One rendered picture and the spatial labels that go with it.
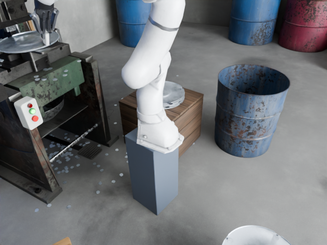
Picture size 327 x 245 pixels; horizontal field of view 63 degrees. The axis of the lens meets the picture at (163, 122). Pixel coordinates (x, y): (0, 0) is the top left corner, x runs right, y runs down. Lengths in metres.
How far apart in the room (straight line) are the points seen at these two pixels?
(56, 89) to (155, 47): 0.73
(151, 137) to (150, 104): 0.15
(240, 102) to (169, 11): 0.82
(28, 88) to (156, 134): 0.66
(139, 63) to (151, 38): 0.09
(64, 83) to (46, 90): 0.12
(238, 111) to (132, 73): 0.82
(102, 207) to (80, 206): 0.12
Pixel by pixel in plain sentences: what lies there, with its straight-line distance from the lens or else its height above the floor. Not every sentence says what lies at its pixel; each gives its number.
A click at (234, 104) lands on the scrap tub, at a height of 0.39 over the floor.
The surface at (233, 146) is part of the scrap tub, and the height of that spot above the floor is 0.08.
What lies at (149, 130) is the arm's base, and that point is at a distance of 1.12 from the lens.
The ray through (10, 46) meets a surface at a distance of 1.50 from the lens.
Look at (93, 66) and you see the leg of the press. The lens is 1.60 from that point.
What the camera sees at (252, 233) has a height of 0.24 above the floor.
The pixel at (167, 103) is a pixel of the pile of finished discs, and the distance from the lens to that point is 1.57.
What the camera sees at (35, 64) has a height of 0.69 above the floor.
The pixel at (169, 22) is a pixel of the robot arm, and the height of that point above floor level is 0.97.
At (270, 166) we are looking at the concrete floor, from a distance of 1.81.
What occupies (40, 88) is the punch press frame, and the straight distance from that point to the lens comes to 1.45.
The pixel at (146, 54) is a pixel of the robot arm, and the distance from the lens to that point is 0.95.
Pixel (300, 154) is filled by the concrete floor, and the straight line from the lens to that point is 1.97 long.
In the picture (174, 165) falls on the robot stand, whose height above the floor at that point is 0.26.
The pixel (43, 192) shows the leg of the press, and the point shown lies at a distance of 1.69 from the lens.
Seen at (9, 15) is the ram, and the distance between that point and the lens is 1.48.
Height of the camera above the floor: 1.21
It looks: 36 degrees down
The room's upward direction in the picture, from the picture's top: 2 degrees counter-clockwise
